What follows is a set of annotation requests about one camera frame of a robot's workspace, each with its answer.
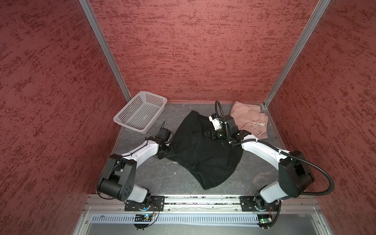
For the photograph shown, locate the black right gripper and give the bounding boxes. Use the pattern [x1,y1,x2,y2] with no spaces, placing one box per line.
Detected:
[204,127,231,141]

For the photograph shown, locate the black shorts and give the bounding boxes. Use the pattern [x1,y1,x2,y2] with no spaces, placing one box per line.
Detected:
[167,111,243,190]

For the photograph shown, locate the pink shorts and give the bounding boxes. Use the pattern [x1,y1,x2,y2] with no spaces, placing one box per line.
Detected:
[230,101,268,139]

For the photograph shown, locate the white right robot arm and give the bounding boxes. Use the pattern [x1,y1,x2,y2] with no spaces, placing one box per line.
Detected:
[205,129,315,212]

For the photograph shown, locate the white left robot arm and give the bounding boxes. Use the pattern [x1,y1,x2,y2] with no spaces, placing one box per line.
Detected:
[97,137,176,204]

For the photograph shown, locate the white plastic laundry basket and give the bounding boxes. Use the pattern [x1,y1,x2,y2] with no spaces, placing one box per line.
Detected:
[113,91,167,134]

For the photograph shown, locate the left circuit board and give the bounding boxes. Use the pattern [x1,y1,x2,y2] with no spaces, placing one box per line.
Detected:
[134,214,153,223]

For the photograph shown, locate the circuit board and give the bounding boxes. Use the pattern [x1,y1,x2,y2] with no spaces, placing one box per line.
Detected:
[134,214,153,223]
[257,214,273,227]

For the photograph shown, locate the right circuit board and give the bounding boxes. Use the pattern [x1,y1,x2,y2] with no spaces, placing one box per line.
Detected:
[257,214,273,227]

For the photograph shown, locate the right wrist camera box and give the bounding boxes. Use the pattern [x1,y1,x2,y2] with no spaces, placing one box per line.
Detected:
[209,114,238,131]

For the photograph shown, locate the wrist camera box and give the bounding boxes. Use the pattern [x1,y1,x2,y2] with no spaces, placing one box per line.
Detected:
[156,127,172,143]
[209,114,238,131]

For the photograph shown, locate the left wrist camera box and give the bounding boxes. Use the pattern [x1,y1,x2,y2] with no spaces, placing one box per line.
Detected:
[156,127,172,143]

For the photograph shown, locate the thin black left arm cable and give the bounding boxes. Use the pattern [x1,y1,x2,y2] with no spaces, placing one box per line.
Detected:
[96,120,166,200]

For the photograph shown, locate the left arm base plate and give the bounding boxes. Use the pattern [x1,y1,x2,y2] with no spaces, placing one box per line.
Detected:
[124,195,165,212]

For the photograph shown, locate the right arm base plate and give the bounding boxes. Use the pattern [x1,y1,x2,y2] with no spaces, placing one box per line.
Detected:
[239,196,280,212]

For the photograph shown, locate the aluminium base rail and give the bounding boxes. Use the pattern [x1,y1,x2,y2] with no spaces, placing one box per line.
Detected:
[84,194,322,214]

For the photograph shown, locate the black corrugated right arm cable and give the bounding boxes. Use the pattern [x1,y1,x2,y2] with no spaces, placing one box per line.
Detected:
[214,100,335,228]

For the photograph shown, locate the white slotted cable duct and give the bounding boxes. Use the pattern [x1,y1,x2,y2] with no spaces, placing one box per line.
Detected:
[90,213,258,226]

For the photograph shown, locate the right aluminium corner post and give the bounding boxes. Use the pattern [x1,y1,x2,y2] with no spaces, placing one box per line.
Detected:
[263,0,331,109]

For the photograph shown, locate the aluminium corner post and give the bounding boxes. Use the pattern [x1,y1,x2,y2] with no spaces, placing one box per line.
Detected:
[263,0,331,109]
[79,0,132,101]

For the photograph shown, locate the left aluminium corner post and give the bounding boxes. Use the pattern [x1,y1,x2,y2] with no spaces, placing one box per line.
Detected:
[79,0,132,101]

